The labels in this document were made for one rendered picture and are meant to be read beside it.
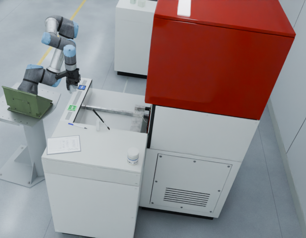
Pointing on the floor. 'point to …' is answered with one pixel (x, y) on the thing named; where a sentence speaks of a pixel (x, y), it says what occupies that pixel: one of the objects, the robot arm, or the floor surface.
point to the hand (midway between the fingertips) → (70, 91)
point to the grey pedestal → (26, 159)
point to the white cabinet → (93, 206)
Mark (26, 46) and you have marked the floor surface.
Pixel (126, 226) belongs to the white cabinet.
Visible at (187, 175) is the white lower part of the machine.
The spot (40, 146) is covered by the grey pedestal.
